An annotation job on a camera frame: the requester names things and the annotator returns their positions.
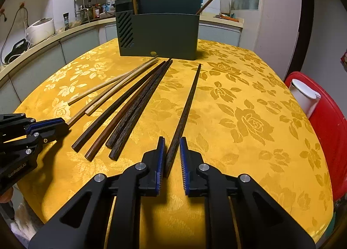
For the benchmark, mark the red plastic stool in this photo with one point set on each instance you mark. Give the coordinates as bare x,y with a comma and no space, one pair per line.
330,129

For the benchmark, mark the black handheld appliance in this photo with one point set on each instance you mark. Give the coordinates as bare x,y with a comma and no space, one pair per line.
16,48

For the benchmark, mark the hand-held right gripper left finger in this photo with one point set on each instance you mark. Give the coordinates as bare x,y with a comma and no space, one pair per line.
161,162

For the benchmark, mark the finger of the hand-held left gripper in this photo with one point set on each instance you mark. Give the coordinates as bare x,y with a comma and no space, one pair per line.
54,132
48,123

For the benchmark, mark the red label sauce bottle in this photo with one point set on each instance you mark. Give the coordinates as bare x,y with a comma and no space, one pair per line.
96,11

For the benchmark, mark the yellow floral tablecloth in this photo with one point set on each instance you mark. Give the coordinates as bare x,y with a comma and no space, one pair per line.
244,102

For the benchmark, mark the kitchen counter cabinet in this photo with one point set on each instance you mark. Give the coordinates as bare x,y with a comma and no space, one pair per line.
81,45

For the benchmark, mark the white rice cooker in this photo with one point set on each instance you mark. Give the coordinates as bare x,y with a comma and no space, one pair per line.
40,30

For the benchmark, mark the white plastic jug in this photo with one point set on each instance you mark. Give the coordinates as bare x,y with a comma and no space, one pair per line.
224,3

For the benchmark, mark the white cup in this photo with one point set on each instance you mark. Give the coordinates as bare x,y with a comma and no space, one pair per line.
303,97

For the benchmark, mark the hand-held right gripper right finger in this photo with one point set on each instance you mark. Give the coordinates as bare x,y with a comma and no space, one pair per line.
184,167

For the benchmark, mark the black pepper grinder bottle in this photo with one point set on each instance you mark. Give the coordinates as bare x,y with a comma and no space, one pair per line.
66,21

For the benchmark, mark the dark green utensil holder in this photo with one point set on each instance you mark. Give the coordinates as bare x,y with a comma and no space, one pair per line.
162,34

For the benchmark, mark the dark brown wooden chopstick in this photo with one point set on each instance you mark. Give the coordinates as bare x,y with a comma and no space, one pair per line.
108,117

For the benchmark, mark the dark grained wooden chopstick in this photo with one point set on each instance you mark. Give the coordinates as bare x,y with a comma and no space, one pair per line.
141,112
187,108
135,109

